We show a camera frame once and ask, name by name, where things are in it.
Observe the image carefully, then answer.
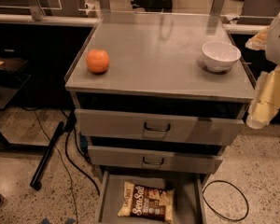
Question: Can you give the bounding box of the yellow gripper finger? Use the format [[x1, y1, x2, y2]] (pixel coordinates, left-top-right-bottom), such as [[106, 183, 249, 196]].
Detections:
[[245, 65, 280, 129], [245, 27, 269, 50]]

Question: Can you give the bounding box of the grey bottom drawer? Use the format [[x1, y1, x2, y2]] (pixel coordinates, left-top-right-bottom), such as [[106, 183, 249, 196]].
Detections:
[[94, 169, 206, 224]]

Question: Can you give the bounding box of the white bowl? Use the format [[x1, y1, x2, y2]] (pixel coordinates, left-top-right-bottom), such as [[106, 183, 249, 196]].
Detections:
[[202, 41, 241, 72]]

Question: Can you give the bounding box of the black floor cable loop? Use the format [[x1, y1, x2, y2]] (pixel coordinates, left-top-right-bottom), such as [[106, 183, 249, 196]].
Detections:
[[202, 179, 250, 222]]

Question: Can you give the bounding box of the grey drawer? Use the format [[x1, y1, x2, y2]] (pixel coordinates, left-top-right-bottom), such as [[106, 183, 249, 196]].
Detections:
[[94, 169, 206, 224], [89, 146, 222, 174], [75, 109, 244, 146]]

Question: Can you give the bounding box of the black stand leg bar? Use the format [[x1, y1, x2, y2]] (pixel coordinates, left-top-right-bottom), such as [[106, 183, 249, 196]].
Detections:
[[30, 121, 64, 190]]

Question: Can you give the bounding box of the black cable on floor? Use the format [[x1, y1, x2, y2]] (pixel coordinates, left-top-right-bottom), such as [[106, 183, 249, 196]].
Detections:
[[63, 109, 101, 196]]

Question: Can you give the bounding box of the grey drawer cabinet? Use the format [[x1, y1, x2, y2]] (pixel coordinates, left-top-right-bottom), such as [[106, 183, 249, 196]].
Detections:
[[64, 10, 257, 185]]

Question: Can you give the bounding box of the grey top drawer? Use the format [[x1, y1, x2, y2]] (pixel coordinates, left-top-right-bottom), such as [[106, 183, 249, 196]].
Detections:
[[75, 109, 244, 146]]

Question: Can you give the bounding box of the brown sea salt chip bag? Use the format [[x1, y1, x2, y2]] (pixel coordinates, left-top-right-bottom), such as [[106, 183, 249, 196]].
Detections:
[[118, 181, 175, 224]]

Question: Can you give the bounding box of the grey middle drawer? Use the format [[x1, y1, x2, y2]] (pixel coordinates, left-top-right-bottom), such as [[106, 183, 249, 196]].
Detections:
[[89, 146, 222, 174]]

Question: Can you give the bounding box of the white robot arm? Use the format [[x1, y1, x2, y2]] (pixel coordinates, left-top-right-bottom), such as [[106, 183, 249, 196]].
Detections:
[[245, 12, 280, 129]]

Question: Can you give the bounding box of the black side table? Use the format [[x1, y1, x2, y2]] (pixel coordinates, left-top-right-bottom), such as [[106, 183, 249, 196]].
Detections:
[[0, 49, 30, 152]]

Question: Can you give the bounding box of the orange fruit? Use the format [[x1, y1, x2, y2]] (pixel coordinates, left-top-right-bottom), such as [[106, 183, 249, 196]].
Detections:
[[86, 49, 110, 74]]

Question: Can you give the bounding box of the white counter rail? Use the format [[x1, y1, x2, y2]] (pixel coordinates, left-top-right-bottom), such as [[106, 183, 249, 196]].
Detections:
[[0, 14, 99, 27]]

